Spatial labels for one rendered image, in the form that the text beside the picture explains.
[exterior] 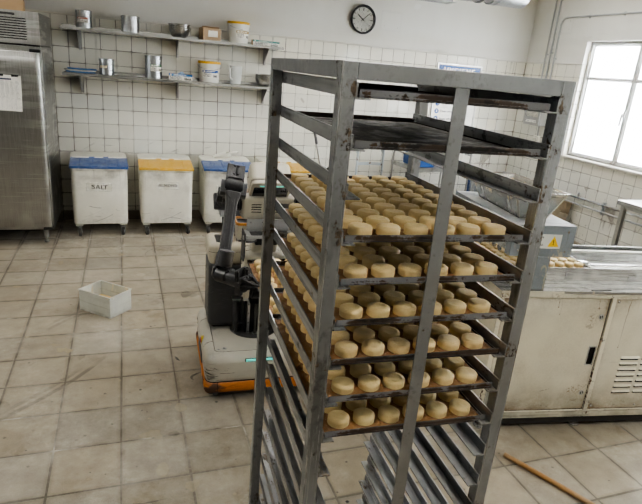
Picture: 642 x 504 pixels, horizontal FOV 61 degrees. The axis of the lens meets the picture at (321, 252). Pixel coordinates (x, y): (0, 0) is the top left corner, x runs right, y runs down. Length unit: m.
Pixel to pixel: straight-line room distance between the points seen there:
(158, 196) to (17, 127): 1.40
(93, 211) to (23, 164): 0.79
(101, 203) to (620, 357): 4.69
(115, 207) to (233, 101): 1.79
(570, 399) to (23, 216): 4.73
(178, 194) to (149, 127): 0.92
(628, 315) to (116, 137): 5.14
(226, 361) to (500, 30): 5.96
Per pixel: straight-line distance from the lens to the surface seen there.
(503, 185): 1.32
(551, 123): 1.21
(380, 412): 1.33
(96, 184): 5.87
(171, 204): 5.94
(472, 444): 1.49
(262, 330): 1.77
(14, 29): 5.59
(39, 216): 5.73
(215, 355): 3.10
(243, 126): 6.56
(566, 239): 2.93
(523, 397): 3.26
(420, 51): 7.26
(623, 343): 3.41
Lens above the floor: 1.80
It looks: 18 degrees down
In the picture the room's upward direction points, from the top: 5 degrees clockwise
